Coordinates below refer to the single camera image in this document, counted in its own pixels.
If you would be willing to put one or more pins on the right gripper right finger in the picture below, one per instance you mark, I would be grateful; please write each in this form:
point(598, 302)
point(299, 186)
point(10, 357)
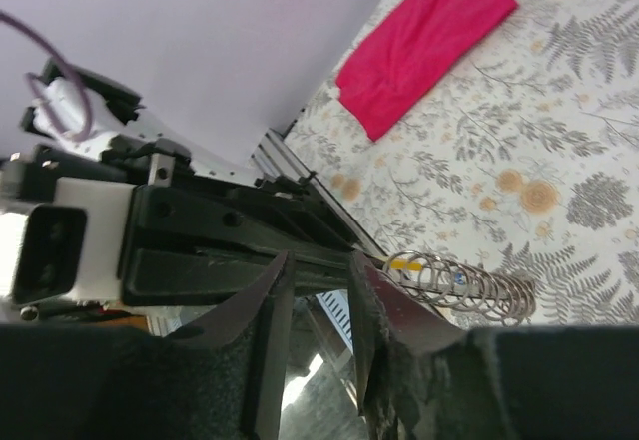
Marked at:
point(393, 338)

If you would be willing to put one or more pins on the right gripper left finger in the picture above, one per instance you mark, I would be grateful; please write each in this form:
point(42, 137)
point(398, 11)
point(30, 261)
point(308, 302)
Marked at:
point(244, 347)

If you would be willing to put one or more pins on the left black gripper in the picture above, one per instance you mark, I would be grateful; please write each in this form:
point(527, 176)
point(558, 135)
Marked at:
point(196, 248)

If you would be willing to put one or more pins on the yellow key tag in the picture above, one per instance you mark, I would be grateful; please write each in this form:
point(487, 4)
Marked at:
point(403, 264)

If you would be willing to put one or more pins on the metal spiral keyring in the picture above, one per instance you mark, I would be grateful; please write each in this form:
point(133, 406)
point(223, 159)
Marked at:
point(445, 283)

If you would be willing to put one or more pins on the pink folded cloth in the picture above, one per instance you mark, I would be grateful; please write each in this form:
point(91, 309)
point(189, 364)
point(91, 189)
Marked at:
point(408, 53)

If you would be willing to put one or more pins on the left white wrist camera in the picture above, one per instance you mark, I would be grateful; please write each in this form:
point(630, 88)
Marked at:
point(66, 249)

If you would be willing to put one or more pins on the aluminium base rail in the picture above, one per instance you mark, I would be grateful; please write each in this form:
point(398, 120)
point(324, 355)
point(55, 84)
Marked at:
point(284, 170)

